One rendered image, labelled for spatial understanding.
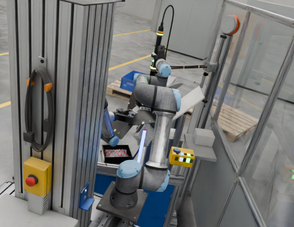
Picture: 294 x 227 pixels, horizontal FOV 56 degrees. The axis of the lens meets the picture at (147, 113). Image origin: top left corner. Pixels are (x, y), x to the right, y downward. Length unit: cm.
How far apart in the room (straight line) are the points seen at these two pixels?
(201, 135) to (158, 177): 115
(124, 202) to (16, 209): 52
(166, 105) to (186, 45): 798
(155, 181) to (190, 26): 806
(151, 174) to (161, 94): 41
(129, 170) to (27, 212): 49
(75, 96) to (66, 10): 26
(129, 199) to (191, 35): 806
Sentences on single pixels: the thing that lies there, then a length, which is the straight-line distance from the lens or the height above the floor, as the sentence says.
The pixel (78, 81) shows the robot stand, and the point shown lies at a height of 180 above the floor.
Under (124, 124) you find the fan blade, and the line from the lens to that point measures 230.
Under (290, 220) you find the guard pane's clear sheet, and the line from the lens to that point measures 159.
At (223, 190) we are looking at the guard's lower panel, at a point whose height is 74.
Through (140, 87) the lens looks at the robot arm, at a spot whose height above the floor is 161.
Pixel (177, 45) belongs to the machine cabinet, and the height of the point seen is 25.
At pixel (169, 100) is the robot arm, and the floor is 159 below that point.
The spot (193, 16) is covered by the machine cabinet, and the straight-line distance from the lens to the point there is 921.
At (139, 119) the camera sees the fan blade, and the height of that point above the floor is 118.
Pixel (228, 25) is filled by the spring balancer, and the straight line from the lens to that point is 250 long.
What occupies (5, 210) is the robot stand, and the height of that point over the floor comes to 123.
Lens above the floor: 213
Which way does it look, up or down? 26 degrees down
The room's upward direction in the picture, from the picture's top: 11 degrees clockwise
